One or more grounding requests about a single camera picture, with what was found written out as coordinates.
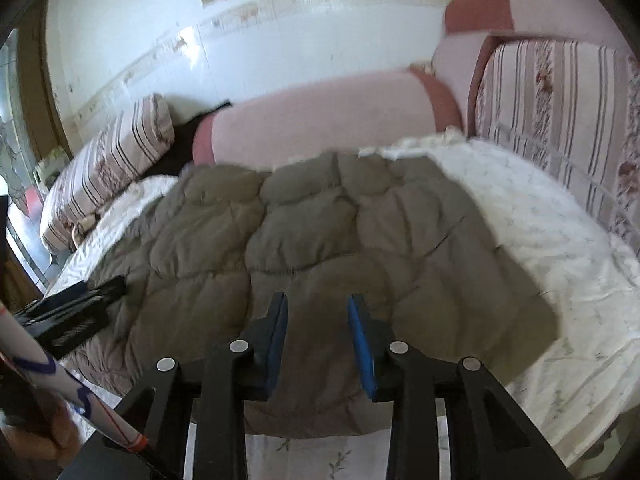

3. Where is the olive green quilted hooded jacket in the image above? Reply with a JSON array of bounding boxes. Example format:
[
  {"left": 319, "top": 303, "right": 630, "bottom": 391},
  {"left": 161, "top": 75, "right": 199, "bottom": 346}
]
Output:
[{"left": 66, "top": 153, "right": 558, "bottom": 438}]

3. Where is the stained glass door panel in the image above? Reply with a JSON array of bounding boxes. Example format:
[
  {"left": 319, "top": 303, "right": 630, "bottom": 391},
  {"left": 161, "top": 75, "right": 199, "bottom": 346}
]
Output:
[{"left": 1, "top": 29, "right": 49, "bottom": 290}]

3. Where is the striped floral pillow left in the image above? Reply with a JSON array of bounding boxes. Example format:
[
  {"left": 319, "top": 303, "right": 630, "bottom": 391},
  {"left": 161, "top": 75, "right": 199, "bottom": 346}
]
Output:
[{"left": 40, "top": 93, "right": 175, "bottom": 254}]

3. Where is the white floral bed sheet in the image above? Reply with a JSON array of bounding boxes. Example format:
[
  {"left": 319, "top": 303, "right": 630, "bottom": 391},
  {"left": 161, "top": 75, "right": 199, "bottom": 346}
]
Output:
[{"left": 48, "top": 127, "right": 639, "bottom": 479}]

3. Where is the black garment behind pillow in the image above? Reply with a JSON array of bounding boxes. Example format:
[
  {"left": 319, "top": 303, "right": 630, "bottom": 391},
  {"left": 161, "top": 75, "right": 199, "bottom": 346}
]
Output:
[{"left": 141, "top": 101, "right": 231, "bottom": 179}]

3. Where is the pink corner cushion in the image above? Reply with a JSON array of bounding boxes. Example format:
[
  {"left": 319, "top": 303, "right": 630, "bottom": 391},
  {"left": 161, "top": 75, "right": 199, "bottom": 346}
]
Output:
[{"left": 432, "top": 32, "right": 501, "bottom": 136}]

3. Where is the large striped floral cushion right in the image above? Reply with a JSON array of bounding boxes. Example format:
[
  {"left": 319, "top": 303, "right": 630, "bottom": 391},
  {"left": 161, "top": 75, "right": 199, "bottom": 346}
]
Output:
[{"left": 475, "top": 40, "right": 639, "bottom": 249}]

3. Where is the pink red sofa backrest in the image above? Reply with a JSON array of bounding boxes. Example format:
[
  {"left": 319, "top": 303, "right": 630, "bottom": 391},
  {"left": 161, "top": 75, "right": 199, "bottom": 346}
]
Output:
[{"left": 444, "top": 0, "right": 634, "bottom": 56}]

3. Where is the white patterned cable sleeve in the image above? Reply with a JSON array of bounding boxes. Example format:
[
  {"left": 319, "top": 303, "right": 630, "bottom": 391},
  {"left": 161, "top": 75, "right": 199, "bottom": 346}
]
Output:
[{"left": 0, "top": 301, "right": 150, "bottom": 453}]

